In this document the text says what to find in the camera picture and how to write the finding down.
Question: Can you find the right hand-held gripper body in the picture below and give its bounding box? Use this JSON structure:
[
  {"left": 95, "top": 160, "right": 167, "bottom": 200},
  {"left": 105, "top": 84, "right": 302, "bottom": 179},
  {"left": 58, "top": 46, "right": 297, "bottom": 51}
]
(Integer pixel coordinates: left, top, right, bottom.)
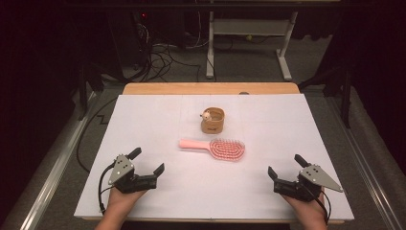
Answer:
[{"left": 273, "top": 164, "right": 345, "bottom": 203}]

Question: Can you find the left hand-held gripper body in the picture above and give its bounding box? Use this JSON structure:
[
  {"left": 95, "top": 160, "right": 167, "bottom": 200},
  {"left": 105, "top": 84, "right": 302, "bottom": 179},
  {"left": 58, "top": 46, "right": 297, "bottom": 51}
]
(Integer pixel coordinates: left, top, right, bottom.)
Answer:
[{"left": 107, "top": 153, "right": 159, "bottom": 195}]

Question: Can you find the pink hairbrush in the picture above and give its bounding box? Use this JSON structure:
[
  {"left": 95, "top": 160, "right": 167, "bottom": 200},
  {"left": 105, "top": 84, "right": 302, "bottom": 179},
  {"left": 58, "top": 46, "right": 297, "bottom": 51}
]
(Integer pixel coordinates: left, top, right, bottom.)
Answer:
[{"left": 178, "top": 137, "right": 246, "bottom": 162}]

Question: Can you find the wooden cup with bear figurine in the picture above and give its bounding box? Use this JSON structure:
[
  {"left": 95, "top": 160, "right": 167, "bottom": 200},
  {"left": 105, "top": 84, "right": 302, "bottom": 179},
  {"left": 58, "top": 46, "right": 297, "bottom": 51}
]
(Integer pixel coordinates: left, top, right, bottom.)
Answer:
[{"left": 199, "top": 106, "right": 226, "bottom": 134}]

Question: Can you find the person's right hand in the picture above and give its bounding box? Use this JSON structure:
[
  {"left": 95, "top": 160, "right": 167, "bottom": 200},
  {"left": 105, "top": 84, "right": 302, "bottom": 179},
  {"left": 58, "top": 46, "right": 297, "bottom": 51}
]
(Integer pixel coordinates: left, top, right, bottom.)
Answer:
[{"left": 282, "top": 191, "right": 327, "bottom": 222}]

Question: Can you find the person's left hand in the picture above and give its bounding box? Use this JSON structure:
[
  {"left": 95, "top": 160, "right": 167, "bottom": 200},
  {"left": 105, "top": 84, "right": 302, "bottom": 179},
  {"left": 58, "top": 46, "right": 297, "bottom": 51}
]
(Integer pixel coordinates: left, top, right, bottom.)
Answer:
[{"left": 106, "top": 188, "right": 147, "bottom": 219}]

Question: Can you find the black metal stand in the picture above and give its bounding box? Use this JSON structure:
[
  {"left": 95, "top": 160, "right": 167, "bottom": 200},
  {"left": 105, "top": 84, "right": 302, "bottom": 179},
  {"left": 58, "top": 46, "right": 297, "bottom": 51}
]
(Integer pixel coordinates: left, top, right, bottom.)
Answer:
[
  {"left": 298, "top": 61, "right": 352, "bottom": 129},
  {"left": 76, "top": 60, "right": 107, "bottom": 122}
]

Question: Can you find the wooden table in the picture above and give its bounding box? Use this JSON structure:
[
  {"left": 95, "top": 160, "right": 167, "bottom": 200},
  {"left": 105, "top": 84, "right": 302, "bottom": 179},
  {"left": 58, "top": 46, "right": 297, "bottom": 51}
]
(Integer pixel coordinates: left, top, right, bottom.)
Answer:
[{"left": 81, "top": 81, "right": 346, "bottom": 225}]

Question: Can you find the black computer case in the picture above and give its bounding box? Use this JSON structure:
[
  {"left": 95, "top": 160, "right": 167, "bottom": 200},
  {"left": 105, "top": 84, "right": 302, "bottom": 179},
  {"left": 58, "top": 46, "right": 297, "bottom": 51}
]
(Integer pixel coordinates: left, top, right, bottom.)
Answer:
[{"left": 106, "top": 6, "right": 152, "bottom": 81}]

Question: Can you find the dark curtain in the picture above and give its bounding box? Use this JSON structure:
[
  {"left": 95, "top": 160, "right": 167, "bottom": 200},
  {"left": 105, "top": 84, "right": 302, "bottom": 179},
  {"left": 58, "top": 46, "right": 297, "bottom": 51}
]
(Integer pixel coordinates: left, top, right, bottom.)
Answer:
[
  {"left": 331, "top": 0, "right": 406, "bottom": 175},
  {"left": 0, "top": 0, "right": 108, "bottom": 212}
]

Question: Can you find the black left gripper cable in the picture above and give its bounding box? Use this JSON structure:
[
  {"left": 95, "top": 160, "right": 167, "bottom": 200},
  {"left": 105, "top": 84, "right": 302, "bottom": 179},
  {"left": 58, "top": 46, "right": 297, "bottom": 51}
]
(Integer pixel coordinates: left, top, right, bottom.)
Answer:
[{"left": 97, "top": 163, "right": 116, "bottom": 215}]

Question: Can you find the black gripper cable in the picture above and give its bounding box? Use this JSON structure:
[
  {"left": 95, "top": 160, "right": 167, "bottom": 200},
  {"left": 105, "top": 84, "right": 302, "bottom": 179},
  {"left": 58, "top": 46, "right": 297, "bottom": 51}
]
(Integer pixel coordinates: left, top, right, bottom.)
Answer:
[
  {"left": 97, "top": 163, "right": 116, "bottom": 215},
  {"left": 303, "top": 184, "right": 332, "bottom": 225}
]

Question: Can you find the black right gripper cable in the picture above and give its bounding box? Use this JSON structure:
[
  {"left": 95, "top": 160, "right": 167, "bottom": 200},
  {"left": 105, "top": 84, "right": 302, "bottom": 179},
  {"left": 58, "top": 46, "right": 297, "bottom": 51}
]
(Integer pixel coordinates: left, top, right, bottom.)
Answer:
[{"left": 303, "top": 184, "right": 332, "bottom": 225}]

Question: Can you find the black floor cable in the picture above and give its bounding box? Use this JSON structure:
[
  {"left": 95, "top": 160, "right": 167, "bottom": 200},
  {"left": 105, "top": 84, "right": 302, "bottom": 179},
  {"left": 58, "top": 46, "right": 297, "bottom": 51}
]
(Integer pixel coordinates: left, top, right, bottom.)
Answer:
[{"left": 76, "top": 96, "right": 120, "bottom": 174}]

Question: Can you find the aluminium floor rail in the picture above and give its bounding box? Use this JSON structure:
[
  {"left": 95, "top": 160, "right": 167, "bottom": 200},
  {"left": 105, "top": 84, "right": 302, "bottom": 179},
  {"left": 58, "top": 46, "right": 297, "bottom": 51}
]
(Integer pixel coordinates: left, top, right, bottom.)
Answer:
[
  {"left": 0, "top": 90, "right": 99, "bottom": 230},
  {"left": 325, "top": 95, "right": 406, "bottom": 230}
]

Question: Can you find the tangle of black cables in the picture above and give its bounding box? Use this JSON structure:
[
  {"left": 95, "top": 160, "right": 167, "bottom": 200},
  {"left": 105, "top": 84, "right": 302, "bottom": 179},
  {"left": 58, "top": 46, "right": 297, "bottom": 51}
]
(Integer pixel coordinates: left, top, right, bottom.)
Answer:
[{"left": 127, "top": 28, "right": 218, "bottom": 82}]

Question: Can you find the white metal frame desk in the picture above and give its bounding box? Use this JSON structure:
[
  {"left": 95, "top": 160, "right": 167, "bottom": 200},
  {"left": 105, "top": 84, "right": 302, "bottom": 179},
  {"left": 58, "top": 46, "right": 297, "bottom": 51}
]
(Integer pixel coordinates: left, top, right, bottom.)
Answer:
[{"left": 205, "top": 0, "right": 343, "bottom": 82}]

